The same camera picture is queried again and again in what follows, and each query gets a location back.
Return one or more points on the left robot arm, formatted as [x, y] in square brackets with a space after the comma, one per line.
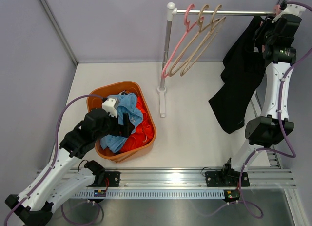
[36, 204]

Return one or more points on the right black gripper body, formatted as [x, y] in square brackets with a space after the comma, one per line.
[264, 35]

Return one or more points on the white slotted cable duct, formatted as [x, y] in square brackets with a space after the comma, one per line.
[150, 194]

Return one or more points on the pink hanger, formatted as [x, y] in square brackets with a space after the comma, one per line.
[171, 11]
[276, 8]

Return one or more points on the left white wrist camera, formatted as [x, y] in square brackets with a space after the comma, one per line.
[110, 105]

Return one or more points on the beige hanger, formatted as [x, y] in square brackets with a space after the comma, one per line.
[214, 26]
[200, 20]

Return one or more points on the aluminium mounting rail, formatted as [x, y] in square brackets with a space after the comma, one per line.
[187, 178]

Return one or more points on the light blue shorts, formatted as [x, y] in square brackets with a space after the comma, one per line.
[125, 104]

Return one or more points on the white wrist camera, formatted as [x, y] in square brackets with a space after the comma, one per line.
[292, 9]
[110, 105]

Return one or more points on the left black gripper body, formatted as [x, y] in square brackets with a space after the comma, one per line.
[111, 127]

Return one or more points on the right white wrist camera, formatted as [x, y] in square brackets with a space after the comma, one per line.
[292, 9]

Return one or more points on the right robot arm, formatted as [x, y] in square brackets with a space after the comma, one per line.
[272, 125]

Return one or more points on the orange plastic basket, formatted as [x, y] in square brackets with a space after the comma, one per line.
[113, 89]

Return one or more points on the black shorts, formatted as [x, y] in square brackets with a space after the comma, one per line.
[244, 69]

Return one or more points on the bright orange shorts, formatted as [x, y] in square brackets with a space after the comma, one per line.
[143, 134]

